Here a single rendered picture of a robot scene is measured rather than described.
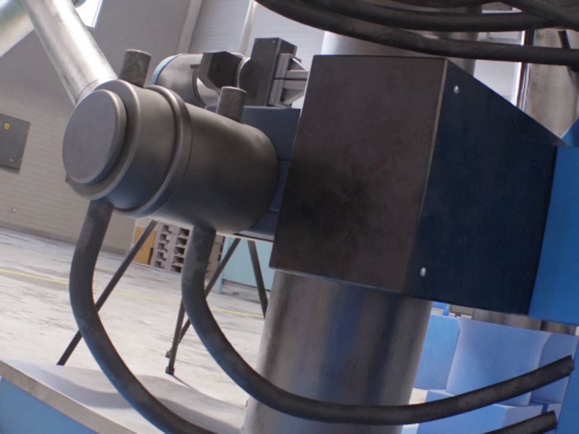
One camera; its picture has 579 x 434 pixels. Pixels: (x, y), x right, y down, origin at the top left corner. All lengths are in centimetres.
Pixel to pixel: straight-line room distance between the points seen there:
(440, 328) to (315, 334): 280
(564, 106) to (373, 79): 177
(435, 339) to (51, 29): 272
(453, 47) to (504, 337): 158
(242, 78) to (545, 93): 131
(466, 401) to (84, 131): 46
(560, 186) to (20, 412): 92
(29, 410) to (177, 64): 63
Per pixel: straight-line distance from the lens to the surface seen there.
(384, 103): 76
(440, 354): 388
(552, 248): 94
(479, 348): 242
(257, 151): 80
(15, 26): 192
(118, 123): 71
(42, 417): 137
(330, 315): 109
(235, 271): 935
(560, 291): 93
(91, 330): 76
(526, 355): 244
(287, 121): 83
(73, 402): 128
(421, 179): 72
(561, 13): 84
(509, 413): 240
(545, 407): 266
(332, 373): 109
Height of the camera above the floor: 41
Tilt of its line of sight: 4 degrees up
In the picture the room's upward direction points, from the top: 12 degrees clockwise
